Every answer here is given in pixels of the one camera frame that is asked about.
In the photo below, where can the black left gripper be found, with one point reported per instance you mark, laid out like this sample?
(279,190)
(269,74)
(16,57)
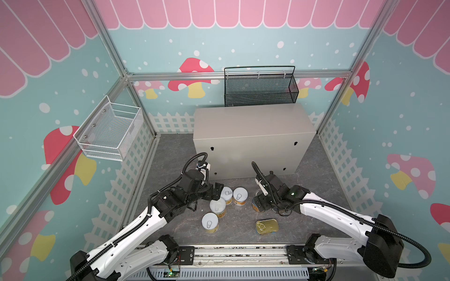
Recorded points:
(209,196)

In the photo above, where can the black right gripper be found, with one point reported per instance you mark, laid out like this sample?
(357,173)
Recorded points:
(262,201)

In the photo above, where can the yellow can white lid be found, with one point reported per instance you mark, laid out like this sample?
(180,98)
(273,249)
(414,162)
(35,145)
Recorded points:
(218,207)
(227,195)
(210,222)
(240,196)

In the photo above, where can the dark navy label can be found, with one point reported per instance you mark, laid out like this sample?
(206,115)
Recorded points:
(256,204)

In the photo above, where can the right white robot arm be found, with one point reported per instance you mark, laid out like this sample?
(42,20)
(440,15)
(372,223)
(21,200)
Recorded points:
(374,241)

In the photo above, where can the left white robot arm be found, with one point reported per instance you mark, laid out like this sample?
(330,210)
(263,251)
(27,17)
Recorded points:
(119,257)

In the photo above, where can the gold rectangular sardine tin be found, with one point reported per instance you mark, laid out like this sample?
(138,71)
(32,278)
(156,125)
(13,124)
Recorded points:
(268,226)

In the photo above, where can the yellow can white lid front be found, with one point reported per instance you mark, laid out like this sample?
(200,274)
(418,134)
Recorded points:
(210,222)

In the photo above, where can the grey metal cabinet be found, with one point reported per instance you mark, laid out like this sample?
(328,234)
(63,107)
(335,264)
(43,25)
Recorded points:
(234,137)

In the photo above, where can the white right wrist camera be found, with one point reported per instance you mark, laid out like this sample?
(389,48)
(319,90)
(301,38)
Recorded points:
(262,186)

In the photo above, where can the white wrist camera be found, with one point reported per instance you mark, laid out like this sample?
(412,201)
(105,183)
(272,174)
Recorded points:
(203,165)
(262,186)

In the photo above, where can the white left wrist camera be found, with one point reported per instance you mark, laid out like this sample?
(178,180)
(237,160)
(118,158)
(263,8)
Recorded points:
(203,165)

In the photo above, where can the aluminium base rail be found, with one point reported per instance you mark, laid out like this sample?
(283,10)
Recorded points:
(252,262)

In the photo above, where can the black mesh wire basket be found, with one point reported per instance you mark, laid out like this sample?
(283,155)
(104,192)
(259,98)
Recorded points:
(259,85)

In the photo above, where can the white mesh wire basket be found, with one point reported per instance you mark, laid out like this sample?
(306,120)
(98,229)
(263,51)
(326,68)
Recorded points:
(109,131)

